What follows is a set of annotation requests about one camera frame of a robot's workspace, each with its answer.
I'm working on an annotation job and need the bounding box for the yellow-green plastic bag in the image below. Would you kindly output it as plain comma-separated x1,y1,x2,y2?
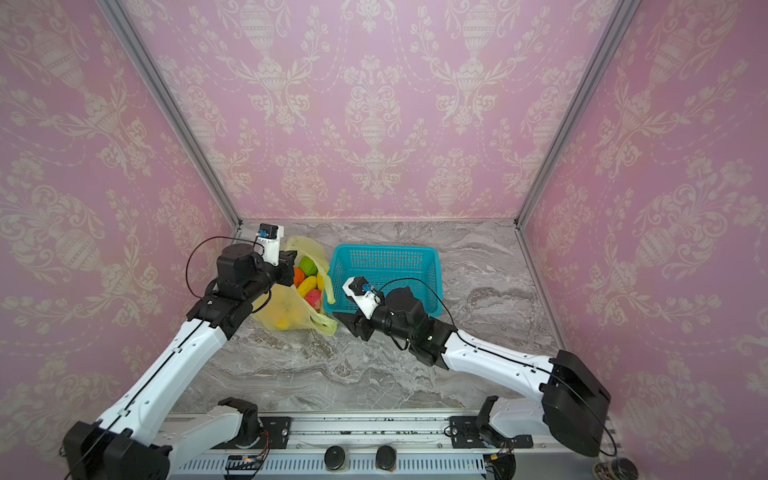
251,236,338,336

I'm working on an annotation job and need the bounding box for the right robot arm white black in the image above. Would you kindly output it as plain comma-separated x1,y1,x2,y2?
337,277,613,457

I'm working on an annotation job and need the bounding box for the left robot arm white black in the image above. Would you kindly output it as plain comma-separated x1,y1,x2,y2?
62,238,297,479

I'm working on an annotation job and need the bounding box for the orange toy fruit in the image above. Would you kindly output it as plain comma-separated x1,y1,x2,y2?
294,267,306,287

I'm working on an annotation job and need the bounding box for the green toy fruit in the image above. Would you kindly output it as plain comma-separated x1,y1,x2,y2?
299,256,318,276

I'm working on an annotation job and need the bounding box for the pink toy fruit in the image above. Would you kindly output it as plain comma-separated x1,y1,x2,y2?
304,289,323,311

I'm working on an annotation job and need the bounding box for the yellow toy banana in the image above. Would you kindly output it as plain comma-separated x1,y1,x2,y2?
297,276,318,298

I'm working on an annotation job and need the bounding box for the teal plastic basket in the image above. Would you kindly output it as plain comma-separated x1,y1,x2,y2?
323,244,443,317

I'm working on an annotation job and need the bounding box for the black knob right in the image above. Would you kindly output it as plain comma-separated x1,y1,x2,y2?
375,445,397,472

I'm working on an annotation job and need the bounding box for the black knob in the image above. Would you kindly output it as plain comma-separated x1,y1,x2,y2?
323,445,347,472
375,445,397,472

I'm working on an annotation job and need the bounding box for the black knob left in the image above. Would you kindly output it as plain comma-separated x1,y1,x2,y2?
323,445,347,472

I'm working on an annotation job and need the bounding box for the dark jar bottom right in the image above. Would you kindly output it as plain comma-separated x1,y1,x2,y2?
592,457,639,480

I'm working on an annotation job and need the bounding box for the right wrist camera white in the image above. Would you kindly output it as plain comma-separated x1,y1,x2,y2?
342,276,382,320

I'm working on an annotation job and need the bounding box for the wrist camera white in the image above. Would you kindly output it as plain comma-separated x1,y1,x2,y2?
342,276,382,320
256,223,284,266

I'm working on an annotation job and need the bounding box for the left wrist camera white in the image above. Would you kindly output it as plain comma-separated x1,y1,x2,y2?
256,223,284,266

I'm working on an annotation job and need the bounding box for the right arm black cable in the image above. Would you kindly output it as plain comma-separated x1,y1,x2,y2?
371,277,619,458

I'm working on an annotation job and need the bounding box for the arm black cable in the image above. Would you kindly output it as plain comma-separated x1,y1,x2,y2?
371,277,619,458
184,235,274,316

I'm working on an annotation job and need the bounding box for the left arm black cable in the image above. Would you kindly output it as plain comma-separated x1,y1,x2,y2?
184,235,274,316

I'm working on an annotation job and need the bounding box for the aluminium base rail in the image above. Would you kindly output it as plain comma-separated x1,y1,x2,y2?
171,409,609,479

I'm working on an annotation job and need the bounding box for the circuit board with wires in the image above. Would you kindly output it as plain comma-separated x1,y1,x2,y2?
224,455,265,473

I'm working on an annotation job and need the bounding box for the aluminium frame post left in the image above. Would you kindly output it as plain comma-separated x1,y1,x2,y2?
96,0,242,230

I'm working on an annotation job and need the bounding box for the aluminium frame post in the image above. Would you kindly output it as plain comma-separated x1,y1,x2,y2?
516,0,641,231
96,0,242,230

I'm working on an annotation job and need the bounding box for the aluminium frame post right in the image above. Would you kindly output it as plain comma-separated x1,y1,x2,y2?
516,0,641,231

